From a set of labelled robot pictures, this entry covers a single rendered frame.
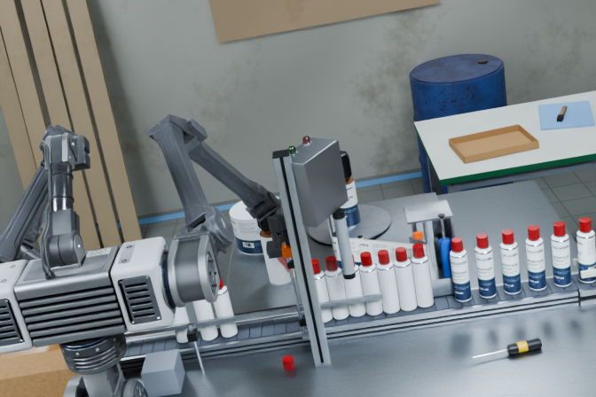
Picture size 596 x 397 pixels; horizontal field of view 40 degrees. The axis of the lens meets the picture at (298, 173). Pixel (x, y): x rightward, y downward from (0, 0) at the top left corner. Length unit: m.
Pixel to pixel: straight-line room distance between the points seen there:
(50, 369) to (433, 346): 1.06
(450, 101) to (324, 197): 2.56
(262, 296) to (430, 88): 2.29
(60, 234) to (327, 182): 0.79
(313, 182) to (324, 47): 3.24
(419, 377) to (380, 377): 0.11
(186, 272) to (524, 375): 1.04
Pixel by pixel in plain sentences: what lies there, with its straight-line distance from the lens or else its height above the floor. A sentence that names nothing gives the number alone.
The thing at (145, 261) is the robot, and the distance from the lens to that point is 1.66.
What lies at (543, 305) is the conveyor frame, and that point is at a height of 0.85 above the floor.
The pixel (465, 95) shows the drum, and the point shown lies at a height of 0.75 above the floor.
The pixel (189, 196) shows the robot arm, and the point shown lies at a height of 1.51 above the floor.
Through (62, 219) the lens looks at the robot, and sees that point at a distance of 1.74.
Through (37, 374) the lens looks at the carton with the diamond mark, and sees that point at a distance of 2.23.
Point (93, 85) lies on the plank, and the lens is 5.19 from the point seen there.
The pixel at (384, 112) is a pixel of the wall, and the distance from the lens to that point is 5.48.
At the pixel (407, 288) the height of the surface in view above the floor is 0.96.
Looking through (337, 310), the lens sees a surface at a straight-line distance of 2.49.
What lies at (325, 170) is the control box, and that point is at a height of 1.42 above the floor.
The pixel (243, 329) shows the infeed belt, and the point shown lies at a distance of 2.57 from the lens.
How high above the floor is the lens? 2.26
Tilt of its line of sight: 23 degrees down
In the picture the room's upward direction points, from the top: 11 degrees counter-clockwise
